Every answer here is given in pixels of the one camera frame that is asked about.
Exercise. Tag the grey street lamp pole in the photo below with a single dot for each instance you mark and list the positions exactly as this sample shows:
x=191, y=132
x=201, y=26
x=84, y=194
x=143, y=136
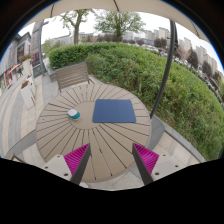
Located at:
x=42, y=67

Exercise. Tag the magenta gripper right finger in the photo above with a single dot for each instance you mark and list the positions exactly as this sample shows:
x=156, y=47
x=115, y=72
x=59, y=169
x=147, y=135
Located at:
x=152, y=166

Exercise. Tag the beige umbrella canopy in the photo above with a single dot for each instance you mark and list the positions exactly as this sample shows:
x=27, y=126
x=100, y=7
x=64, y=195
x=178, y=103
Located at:
x=157, y=7

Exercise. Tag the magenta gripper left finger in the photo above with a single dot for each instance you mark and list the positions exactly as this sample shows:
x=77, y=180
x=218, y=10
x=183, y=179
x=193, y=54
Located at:
x=70, y=167

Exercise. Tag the round wooden slat table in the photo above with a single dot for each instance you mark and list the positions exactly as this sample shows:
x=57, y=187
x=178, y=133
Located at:
x=111, y=143

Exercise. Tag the black curved umbrella pole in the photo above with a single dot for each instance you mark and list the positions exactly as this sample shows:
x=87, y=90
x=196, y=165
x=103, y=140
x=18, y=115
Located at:
x=172, y=48

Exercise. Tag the beige slatted outdoor chair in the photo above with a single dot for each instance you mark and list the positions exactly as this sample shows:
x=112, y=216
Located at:
x=72, y=75

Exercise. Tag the white planter box near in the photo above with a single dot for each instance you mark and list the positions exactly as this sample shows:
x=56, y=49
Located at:
x=27, y=94

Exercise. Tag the blue mouse pad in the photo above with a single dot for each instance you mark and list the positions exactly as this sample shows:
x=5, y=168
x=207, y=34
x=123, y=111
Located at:
x=113, y=111

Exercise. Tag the white and teal mouse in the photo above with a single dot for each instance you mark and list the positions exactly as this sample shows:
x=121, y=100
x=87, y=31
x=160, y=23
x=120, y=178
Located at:
x=74, y=114

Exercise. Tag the green hedge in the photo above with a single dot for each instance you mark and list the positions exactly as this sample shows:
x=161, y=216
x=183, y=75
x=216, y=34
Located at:
x=187, y=104

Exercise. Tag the white planter box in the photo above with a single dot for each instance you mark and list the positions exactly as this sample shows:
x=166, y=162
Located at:
x=26, y=63
x=27, y=94

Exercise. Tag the white planter box far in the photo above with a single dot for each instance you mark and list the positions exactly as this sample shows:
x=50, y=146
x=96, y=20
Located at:
x=26, y=63

